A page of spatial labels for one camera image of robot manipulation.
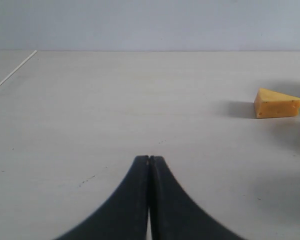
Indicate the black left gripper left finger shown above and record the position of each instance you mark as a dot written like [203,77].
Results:
[124,215]

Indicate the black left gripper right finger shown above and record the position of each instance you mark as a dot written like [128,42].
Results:
[173,214]

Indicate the orange cheese wedge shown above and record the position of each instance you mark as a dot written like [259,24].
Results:
[272,104]

